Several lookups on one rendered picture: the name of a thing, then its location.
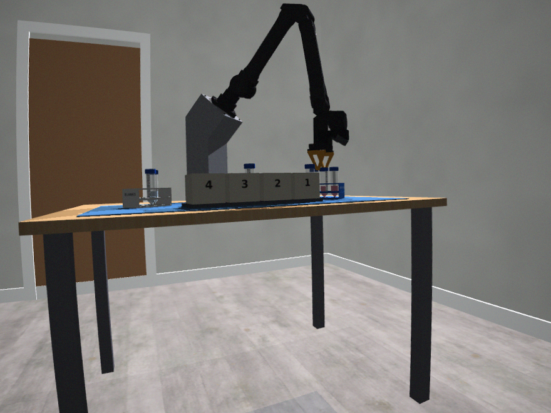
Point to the beige bucket adapter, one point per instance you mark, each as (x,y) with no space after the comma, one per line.
(305,186)
(205,188)
(275,186)
(242,187)

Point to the blue tube rack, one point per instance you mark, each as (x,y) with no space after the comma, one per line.
(340,192)

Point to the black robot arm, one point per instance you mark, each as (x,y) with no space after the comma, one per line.
(246,81)

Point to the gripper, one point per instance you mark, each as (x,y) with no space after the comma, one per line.
(326,150)

